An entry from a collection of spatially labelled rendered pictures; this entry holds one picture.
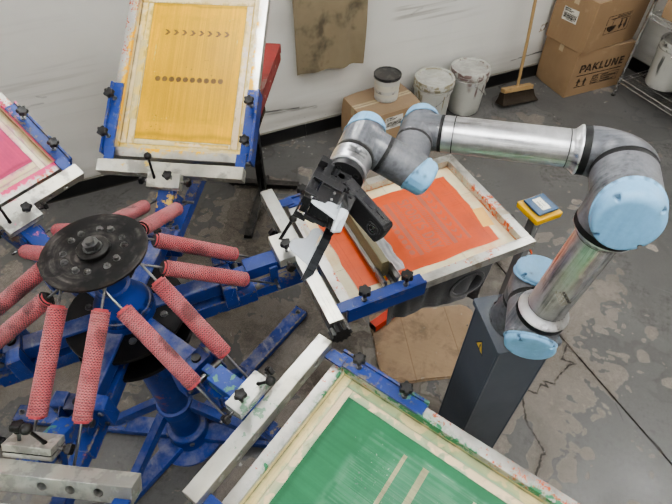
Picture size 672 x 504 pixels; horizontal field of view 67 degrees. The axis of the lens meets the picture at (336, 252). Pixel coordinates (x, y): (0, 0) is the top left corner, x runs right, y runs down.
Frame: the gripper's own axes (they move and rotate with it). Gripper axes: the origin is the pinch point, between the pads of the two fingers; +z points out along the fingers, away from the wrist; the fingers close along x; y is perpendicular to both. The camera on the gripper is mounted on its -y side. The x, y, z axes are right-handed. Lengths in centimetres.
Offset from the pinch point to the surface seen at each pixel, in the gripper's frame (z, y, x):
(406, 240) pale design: -84, -34, -78
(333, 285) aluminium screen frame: -52, -15, -81
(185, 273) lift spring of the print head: -29, 29, -77
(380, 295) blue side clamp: -53, -30, -74
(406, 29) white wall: -317, -1, -129
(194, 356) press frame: -10, 15, -85
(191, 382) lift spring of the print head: -2, 12, -82
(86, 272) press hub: -13, 51, -71
